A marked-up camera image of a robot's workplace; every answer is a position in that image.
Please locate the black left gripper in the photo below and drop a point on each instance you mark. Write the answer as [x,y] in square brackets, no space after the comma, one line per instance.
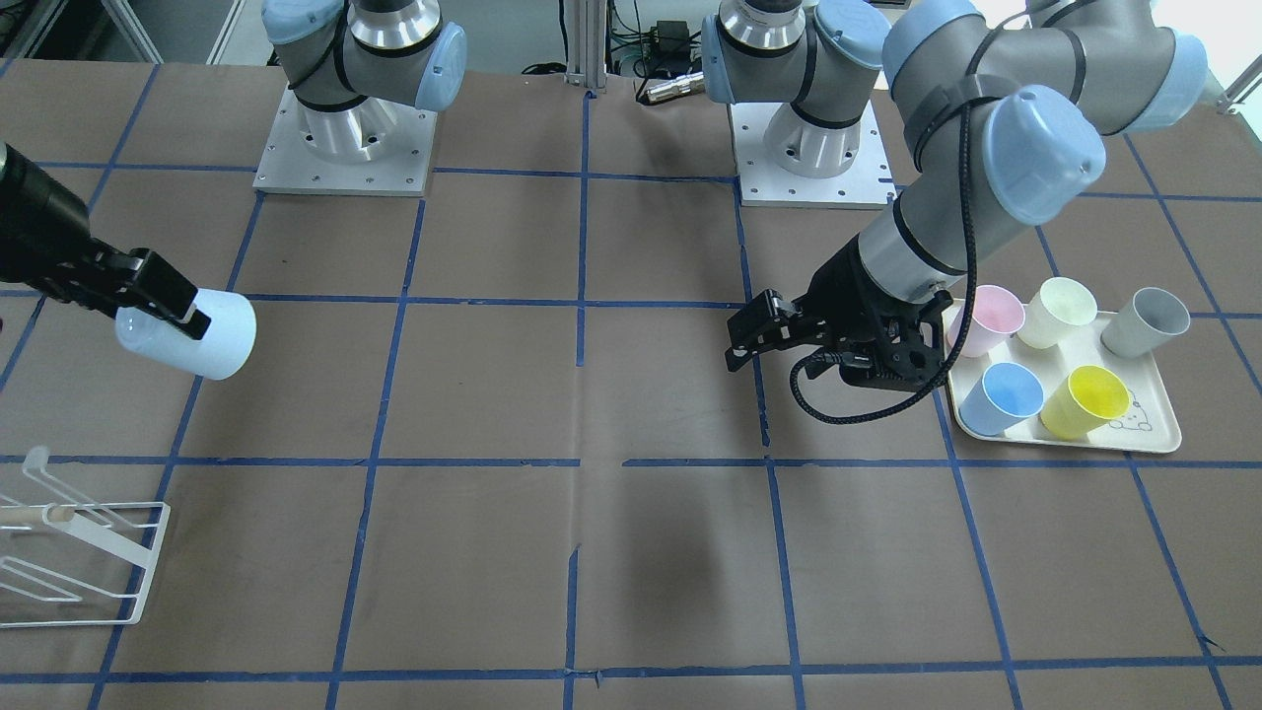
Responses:
[846,288]

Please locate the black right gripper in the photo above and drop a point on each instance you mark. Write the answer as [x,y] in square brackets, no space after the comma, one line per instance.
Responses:
[41,240]

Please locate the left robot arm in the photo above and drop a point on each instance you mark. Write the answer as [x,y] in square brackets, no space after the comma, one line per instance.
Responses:
[1005,126]

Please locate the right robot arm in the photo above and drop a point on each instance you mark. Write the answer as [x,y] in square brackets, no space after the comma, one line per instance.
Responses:
[366,83]

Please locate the pink plastic cup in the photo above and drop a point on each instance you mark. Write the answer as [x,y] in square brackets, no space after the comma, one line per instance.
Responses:
[997,314]

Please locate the cream plastic cup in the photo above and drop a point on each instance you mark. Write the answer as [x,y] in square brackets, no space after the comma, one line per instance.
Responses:
[1060,306]

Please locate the yellow plastic cup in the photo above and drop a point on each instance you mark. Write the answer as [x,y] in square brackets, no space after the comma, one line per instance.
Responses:
[1088,398]

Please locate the grey plastic cup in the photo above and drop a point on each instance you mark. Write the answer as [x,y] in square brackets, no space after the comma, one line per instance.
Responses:
[1153,317]

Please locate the silver metal cylinder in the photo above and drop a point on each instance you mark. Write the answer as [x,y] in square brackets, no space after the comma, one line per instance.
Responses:
[672,89]

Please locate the black power adapter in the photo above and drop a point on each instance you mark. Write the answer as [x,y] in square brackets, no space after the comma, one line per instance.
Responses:
[669,40]

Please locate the cream plastic tray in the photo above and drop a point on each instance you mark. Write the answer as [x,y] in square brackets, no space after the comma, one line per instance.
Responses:
[1149,426]

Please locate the white wire cup rack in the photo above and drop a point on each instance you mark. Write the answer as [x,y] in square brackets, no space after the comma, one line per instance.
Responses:
[71,560]

